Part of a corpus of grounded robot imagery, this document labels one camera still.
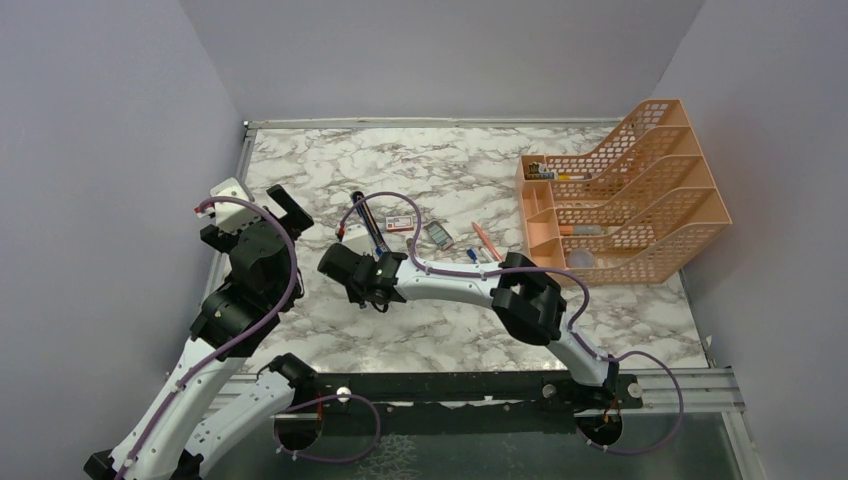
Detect blue stapler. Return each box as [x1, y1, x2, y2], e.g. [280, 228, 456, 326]
[351, 191, 391, 257]

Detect red white staple box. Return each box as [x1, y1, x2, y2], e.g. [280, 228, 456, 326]
[385, 215, 416, 233]

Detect grey staple strips tray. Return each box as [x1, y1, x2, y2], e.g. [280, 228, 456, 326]
[424, 221, 455, 251]

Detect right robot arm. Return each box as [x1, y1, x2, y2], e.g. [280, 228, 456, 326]
[318, 243, 618, 407]

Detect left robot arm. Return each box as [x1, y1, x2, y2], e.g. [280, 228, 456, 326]
[83, 178, 316, 479]

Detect red capped white marker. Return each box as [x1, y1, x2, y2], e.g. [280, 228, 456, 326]
[479, 247, 496, 262]

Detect salmon pink pen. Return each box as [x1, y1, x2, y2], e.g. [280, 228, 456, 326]
[471, 222, 503, 262]

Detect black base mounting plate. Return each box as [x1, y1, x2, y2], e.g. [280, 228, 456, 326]
[273, 370, 643, 440]

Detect black binder clips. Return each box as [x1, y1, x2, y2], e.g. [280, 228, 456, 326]
[524, 162, 558, 181]

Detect grey eraser in organizer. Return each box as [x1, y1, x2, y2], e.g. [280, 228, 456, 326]
[559, 225, 605, 236]

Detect peach plastic file organizer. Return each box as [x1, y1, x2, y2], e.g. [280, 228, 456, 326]
[515, 99, 732, 285]

